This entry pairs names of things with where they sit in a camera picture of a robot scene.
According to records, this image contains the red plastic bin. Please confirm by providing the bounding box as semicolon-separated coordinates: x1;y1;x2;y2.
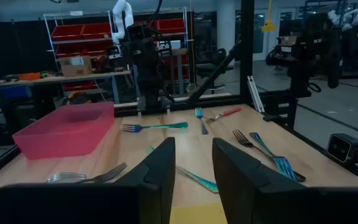
12;101;116;161

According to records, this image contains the red storage bin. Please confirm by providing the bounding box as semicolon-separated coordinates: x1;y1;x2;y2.
51;24;85;41
62;80;96;91
155;18;186;34
82;22;113;40
54;42;114;58

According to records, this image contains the blue storage crate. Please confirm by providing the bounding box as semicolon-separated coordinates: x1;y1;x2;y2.
0;85;33;100

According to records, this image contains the black office chair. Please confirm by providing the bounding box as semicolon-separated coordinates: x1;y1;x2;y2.
195;47;235;94

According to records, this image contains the iridescent blue metal fork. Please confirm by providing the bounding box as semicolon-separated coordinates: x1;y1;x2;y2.
195;107;209;136
121;121;189;133
249;132;297;181
144;144;219;194

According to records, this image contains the black metal fork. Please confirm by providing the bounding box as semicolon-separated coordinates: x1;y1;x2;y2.
75;161;128;185
232;129;307;183

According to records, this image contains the black background robot station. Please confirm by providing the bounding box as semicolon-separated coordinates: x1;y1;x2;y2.
324;2;358;90
265;12;323;98

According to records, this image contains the white metal shelf rack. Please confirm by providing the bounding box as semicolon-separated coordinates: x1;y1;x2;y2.
43;6;190;94

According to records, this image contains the black table-level camera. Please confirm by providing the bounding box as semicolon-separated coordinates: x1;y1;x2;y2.
326;133;358;165

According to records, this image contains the silver aluminium extrusion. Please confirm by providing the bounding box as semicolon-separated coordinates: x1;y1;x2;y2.
246;75;266;114

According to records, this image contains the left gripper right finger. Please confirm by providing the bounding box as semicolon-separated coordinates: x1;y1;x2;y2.
212;137;358;224

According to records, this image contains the brown cardboard box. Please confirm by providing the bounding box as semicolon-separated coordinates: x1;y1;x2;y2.
58;55;93;78

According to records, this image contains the orange tool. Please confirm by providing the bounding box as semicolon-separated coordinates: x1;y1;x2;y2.
19;72;42;81

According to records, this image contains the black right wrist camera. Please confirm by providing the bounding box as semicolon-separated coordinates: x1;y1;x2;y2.
126;23;152;41

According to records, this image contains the yellow hanging handle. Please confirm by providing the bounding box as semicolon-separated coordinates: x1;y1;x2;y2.
261;0;278;33

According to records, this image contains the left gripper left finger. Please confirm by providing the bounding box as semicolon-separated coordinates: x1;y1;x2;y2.
0;136;176;224

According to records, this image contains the wooden workbench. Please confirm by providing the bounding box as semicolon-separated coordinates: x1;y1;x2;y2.
0;70;132;105

